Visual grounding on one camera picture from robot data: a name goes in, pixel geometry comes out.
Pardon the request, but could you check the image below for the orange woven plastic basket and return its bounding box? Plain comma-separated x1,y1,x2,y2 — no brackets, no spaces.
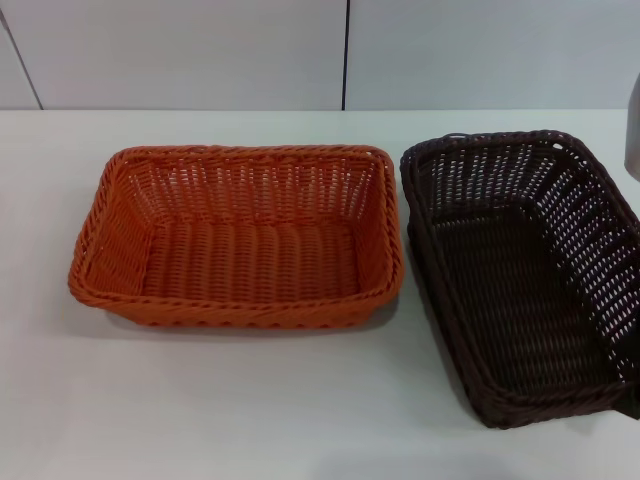
67,143,405,331

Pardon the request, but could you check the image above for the dark brown woven plastic basket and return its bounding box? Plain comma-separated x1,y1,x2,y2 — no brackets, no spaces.
398,128,640,430

